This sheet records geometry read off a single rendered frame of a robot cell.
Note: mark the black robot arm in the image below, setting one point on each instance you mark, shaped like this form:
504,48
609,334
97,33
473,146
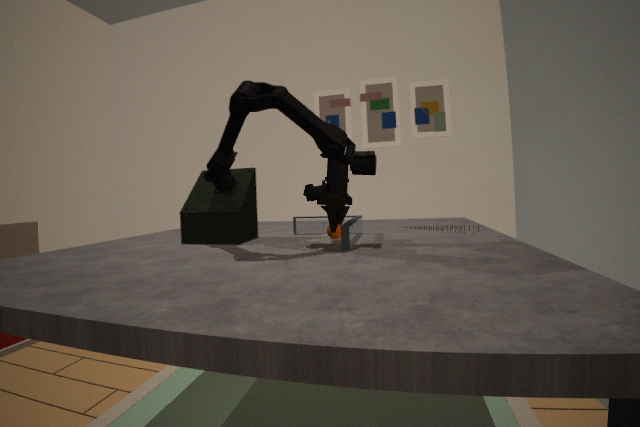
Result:
329,138

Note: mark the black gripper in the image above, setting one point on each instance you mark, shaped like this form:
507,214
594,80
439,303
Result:
335,199

